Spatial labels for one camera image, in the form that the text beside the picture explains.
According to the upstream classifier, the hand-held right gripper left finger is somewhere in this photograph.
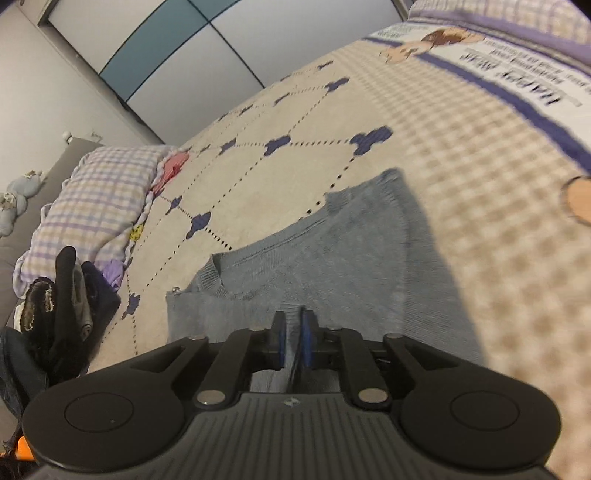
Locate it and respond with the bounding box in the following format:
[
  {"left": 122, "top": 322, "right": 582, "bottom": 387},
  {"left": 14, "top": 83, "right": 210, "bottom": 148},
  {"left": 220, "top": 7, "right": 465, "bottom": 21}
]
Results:
[{"left": 129, "top": 310, "right": 288, "bottom": 409}]

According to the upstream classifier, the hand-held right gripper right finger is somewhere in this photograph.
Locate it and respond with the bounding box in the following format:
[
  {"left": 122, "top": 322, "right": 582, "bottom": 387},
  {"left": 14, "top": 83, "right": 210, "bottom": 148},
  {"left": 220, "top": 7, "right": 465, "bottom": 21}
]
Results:
[{"left": 299, "top": 308, "right": 456, "bottom": 409}]

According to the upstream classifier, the grey knit sweater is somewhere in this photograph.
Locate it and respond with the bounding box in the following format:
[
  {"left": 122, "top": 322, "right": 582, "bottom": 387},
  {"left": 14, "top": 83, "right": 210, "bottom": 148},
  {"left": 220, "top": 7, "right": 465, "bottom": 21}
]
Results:
[{"left": 166, "top": 168, "right": 485, "bottom": 393}]

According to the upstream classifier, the lavender cloth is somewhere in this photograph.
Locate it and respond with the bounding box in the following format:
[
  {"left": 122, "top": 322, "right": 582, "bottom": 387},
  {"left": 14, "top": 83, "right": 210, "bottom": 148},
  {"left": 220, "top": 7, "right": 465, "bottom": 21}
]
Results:
[{"left": 102, "top": 260, "right": 126, "bottom": 288}]

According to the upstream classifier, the pink cloth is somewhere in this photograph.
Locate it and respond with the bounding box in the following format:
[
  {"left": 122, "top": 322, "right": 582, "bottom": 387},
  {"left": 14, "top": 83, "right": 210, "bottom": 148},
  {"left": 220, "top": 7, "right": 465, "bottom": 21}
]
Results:
[{"left": 151, "top": 151, "right": 191, "bottom": 195}]

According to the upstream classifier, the black folded garment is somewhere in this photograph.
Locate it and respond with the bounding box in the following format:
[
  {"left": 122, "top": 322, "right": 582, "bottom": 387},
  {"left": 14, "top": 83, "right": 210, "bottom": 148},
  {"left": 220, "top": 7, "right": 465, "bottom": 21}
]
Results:
[{"left": 21, "top": 246, "right": 122, "bottom": 385}]

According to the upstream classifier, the checked purple pillow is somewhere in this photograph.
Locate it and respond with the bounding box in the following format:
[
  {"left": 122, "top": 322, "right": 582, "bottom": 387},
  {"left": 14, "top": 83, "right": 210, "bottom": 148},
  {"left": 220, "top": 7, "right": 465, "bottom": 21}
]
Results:
[{"left": 13, "top": 145, "right": 178, "bottom": 296}]

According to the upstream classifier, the printed bear blanket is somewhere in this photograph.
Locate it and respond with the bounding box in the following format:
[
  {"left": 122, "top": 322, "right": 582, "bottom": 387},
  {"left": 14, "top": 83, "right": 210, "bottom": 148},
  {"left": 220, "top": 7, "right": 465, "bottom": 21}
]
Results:
[{"left": 88, "top": 23, "right": 591, "bottom": 480}]

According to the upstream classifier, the dark grey garment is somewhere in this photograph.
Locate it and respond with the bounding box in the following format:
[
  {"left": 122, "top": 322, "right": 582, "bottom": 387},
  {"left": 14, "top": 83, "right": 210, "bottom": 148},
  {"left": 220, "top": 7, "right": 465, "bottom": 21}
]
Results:
[{"left": 0, "top": 325, "right": 49, "bottom": 417}]

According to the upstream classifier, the grey headboard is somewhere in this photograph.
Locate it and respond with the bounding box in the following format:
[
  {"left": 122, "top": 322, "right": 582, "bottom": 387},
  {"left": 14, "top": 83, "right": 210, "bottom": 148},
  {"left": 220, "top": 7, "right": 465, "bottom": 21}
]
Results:
[{"left": 0, "top": 137, "right": 105, "bottom": 326}]

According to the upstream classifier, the orange plush toy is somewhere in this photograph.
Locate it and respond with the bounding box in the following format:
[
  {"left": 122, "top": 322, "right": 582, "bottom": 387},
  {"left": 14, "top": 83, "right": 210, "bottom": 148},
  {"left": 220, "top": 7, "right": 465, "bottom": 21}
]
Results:
[{"left": 15, "top": 435, "right": 36, "bottom": 463}]

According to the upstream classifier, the pale grey plush toy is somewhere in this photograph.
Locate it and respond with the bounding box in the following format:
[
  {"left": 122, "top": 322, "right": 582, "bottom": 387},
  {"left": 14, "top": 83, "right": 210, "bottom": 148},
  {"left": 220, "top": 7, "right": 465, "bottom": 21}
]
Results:
[{"left": 0, "top": 170, "right": 48, "bottom": 239}]

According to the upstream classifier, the white and teal wardrobe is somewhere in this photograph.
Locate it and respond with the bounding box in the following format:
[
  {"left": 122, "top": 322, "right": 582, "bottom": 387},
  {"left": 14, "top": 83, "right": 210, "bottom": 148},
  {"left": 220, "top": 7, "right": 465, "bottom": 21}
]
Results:
[{"left": 39, "top": 0, "right": 411, "bottom": 145}]

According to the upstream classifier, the checked purple quilt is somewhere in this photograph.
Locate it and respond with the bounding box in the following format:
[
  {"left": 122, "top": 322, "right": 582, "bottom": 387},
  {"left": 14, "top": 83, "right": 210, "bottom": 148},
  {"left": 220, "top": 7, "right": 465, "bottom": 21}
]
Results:
[{"left": 409, "top": 0, "right": 591, "bottom": 75}]

